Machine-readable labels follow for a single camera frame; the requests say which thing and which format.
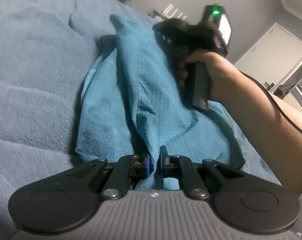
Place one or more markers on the white door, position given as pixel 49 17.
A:
pixel 273 58

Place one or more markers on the person's right forearm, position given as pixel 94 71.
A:
pixel 272 136

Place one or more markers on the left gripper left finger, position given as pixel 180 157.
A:
pixel 126 173

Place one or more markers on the white wifi router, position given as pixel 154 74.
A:
pixel 169 12

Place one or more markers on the person's right hand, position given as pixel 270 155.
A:
pixel 213 72

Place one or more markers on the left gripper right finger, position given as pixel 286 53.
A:
pixel 183 169

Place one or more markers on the teal zip jacket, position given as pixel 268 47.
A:
pixel 131 105

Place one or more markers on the light blue bed blanket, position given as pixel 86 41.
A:
pixel 47 48

